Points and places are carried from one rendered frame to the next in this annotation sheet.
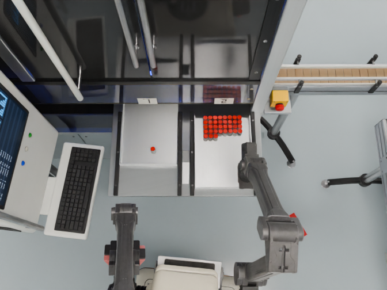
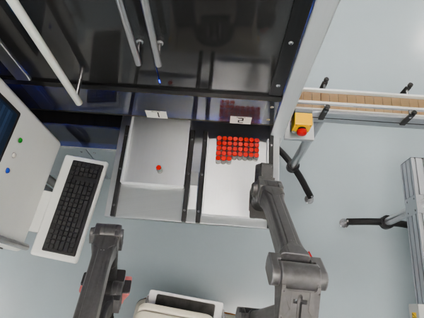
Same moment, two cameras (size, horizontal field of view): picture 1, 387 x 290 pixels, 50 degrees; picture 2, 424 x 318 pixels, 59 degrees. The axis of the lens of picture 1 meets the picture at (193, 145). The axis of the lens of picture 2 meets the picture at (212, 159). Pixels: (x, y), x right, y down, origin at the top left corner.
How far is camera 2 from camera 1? 0.35 m
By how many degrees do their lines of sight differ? 4
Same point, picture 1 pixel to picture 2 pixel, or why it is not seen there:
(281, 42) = (310, 46)
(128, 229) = (103, 256)
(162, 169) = (166, 191)
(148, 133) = (156, 151)
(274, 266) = not seen: outside the picture
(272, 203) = (288, 237)
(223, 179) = (233, 207)
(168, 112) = (180, 130)
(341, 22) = (367, 60)
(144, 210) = (153, 236)
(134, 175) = (135, 195)
